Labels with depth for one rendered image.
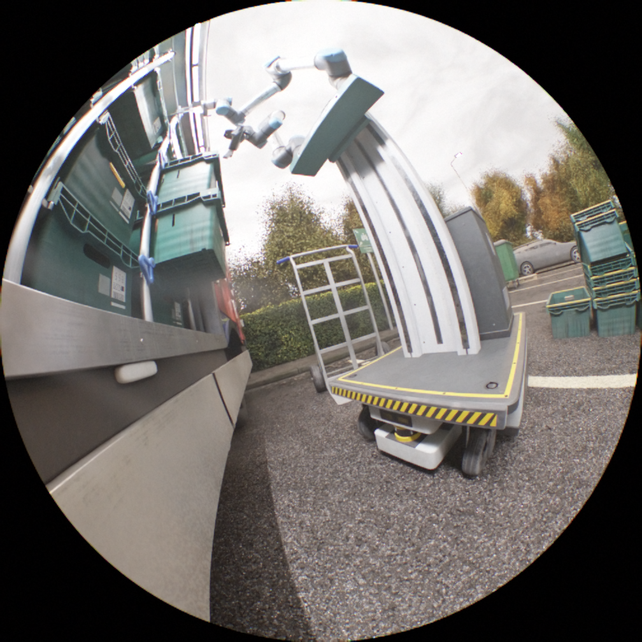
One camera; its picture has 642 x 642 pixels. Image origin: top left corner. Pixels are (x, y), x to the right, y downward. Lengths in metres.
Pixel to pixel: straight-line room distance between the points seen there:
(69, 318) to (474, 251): 0.98
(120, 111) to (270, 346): 3.25
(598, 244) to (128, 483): 1.87
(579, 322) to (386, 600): 1.68
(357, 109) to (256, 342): 3.07
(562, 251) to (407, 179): 9.99
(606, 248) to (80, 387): 1.89
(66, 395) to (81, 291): 0.28
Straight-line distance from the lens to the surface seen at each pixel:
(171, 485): 0.31
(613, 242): 1.68
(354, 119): 1.07
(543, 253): 10.62
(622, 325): 1.74
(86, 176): 0.60
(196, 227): 0.76
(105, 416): 0.26
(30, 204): 0.41
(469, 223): 0.86
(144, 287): 0.67
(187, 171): 1.01
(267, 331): 3.18
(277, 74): 1.42
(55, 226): 0.47
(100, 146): 0.67
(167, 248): 0.77
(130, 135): 1.08
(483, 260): 0.84
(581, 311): 1.71
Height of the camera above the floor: 0.56
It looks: 1 degrees up
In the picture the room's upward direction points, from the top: 16 degrees counter-clockwise
